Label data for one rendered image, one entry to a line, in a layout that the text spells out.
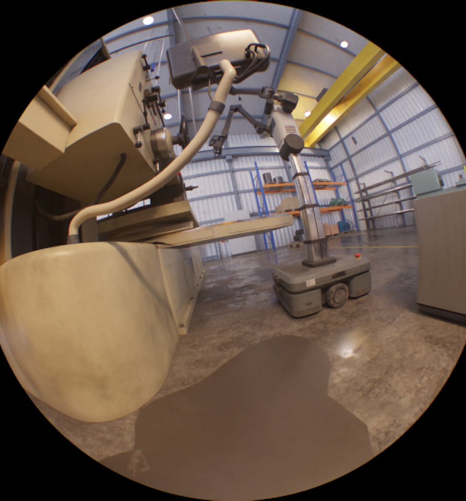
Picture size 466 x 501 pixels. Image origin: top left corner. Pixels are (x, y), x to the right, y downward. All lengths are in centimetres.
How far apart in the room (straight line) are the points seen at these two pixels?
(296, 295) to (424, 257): 73
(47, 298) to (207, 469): 59
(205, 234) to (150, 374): 122
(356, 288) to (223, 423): 103
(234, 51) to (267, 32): 790
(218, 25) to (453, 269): 822
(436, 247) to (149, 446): 124
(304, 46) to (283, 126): 815
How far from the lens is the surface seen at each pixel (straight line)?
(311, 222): 119
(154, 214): 148
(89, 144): 86
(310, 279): 98
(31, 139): 82
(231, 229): 155
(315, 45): 961
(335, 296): 110
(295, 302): 99
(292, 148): 130
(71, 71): 189
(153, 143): 117
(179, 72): 67
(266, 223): 163
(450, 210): 89
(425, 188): 516
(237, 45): 72
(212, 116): 50
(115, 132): 80
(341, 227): 1023
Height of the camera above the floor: 50
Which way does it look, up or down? 2 degrees down
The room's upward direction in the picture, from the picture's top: 11 degrees counter-clockwise
